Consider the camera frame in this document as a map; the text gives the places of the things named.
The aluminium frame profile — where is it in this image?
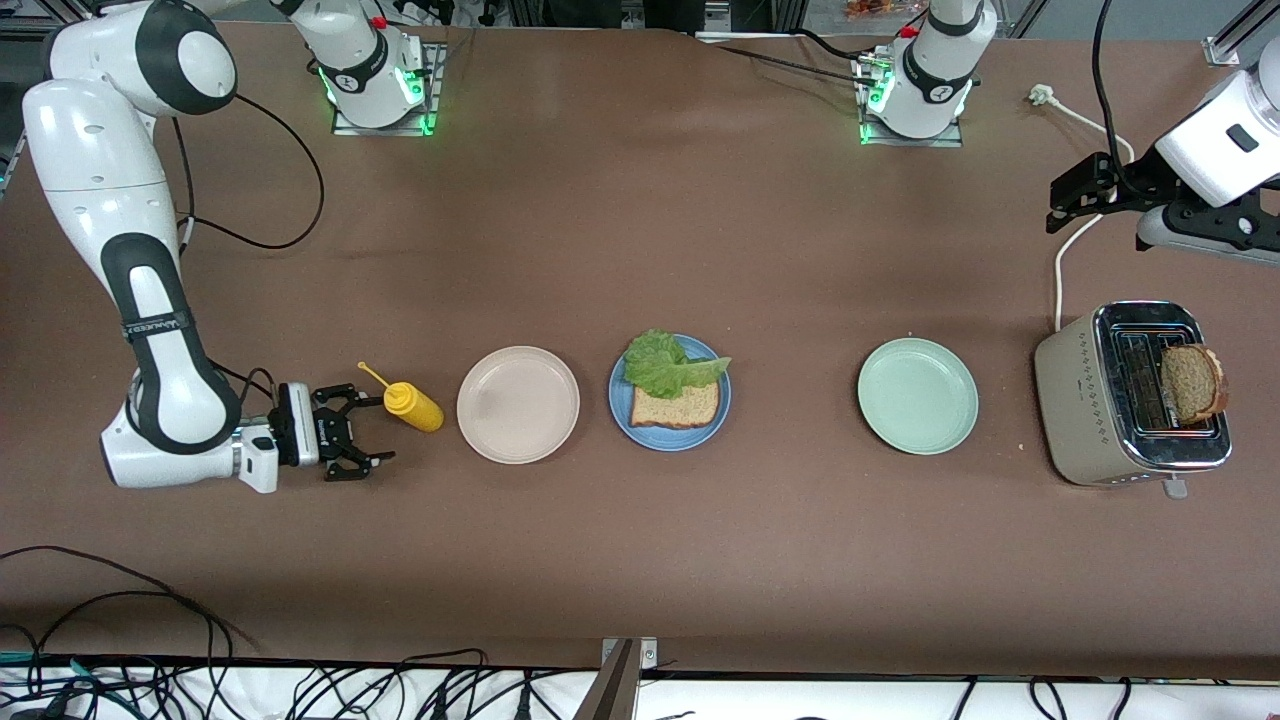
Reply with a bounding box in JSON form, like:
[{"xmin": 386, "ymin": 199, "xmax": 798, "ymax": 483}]
[{"xmin": 1205, "ymin": 0, "xmax": 1263, "ymax": 66}]

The black arm base cable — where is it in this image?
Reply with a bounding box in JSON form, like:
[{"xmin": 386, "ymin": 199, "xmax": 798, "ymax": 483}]
[
  {"xmin": 405, "ymin": 25, "xmax": 476, "ymax": 81},
  {"xmin": 790, "ymin": 28, "xmax": 886, "ymax": 63},
  {"xmin": 712, "ymin": 42, "xmax": 881, "ymax": 89}
]

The brown toast bread slice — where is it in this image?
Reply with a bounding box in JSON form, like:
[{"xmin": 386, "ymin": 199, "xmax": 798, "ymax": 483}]
[
  {"xmin": 1160, "ymin": 343, "xmax": 1229, "ymax": 423},
  {"xmin": 630, "ymin": 380, "xmax": 721, "ymax": 431}
]

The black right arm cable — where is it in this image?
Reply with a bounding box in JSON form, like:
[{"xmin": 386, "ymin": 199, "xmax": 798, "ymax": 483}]
[{"xmin": 172, "ymin": 92, "xmax": 327, "ymax": 413}]

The green lettuce leaf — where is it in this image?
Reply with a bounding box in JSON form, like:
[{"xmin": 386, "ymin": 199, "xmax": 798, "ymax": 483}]
[{"xmin": 624, "ymin": 330, "xmax": 733, "ymax": 399}]

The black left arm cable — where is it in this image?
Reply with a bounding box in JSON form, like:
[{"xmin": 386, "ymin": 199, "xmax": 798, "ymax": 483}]
[{"xmin": 1090, "ymin": 0, "xmax": 1139, "ymax": 186}]

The blue plate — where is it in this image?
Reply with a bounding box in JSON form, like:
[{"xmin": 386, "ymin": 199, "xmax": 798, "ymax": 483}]
[{"xmin": 608, "ymin": 335, "xmax": 733, "ymax": 452}]

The grey aluminium table side rail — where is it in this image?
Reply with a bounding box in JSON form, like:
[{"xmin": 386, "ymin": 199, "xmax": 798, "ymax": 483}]
[{"xmin": 0, "ymin": 120, "xmax": 29, "ymax": 196}]

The white toaster power cable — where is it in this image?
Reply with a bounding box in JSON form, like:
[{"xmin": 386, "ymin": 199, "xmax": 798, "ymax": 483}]
[{"xmin": 1029, "ymin": 84, "xmax": 1136, "ymax": 333}]

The yellow mustard squeeze bottle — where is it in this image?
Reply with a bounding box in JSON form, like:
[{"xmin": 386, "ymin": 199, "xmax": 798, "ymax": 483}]
[{"xmin": 357, "ymin": 361, "xmax": 445, "ymax": 434}]

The light green plate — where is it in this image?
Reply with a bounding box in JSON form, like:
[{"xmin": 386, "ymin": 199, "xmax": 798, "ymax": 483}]
[{"xmin": 858, "ymin": 338, "xmax": 979, "ymax": 456}]

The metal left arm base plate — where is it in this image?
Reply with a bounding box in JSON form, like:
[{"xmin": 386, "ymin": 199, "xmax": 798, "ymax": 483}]
[{"xmin": 858, "ymin": 55, "xmax": 963, "ymax": 149}]

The black looping floor cable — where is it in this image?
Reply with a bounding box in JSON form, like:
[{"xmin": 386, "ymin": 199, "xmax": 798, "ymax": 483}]
[
  {"xmin": 0, "ymin": 545, "xmax": 251, "ymax": 651},
  {"xmin": 20, "ymin": 588, "xmax": 236, "ymax": 691}
]

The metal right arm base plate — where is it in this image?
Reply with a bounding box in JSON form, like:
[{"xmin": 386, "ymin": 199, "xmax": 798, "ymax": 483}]
[{"xmin": 332, "ymin": 42, "xmax": 441, "ymax": 137}]

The beige and chrome toaster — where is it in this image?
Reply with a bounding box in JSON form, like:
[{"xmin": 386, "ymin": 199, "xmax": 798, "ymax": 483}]
[{"xmin": 1034, "ymin": 300, "xmax": 1233, "ymax": 499}]

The teal floor cable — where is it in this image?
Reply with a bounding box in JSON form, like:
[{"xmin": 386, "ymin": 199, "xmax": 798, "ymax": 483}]
[{"xmin": 0, "ymin": 652, "xmax": 131, "ymax": 713}]

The grey aluminium profile post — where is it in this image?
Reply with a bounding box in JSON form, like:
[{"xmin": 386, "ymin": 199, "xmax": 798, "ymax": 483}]
[{"xmin": 572, "ymin": 640, "xmax": 641, "ymax": 720}]

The beige plate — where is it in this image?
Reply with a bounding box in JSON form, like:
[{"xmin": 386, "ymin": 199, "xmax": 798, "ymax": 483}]
[{"xmin": 456, "ymin": 346, "xmax": 581, "ymax": 465}]

